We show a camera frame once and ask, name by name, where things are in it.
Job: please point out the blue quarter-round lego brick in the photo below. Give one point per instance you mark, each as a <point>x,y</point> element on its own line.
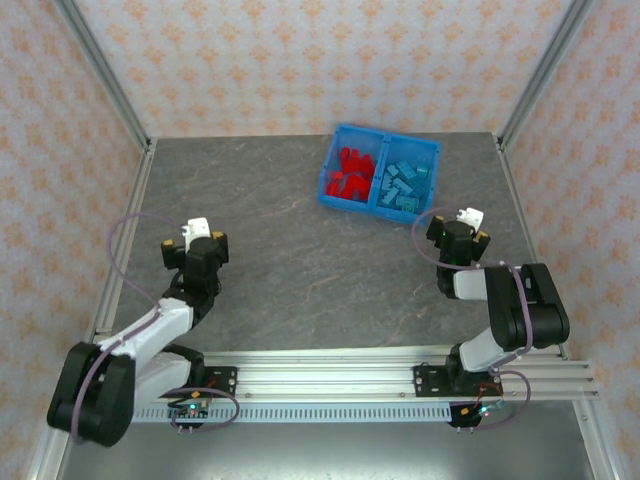
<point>412,204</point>
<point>423,170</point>

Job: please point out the small red lego brick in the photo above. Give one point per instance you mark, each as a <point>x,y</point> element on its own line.
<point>367,167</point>

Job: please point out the long red lego brick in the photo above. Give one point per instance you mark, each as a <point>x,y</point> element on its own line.
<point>356,162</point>

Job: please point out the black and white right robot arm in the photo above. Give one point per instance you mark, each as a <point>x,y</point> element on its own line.
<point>530,320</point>

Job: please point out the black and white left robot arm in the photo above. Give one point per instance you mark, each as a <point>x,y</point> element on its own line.
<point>90,400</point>

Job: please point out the blue plastic bin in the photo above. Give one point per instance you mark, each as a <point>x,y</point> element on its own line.
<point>360,140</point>
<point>407,147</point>

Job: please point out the small circuit board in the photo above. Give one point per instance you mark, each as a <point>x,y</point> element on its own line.
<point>192,411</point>
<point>484,411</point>

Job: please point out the grey metal panel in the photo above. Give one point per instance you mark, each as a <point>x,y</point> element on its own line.
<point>325,452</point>

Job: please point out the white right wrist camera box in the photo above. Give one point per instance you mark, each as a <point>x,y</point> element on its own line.
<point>472,216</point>

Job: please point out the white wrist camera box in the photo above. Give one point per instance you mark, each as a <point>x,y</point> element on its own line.
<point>197,229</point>
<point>472,216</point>

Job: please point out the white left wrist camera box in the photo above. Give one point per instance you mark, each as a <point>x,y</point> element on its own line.
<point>197,229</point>

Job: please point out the aluminium table side rail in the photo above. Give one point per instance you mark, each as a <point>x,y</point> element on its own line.
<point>512,175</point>
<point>141,175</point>

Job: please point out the aluminium mounting rail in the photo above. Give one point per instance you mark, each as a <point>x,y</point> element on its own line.
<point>325,375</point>

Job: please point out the aluminium frame post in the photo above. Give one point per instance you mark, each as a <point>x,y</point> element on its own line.
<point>541,75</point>
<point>106,75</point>

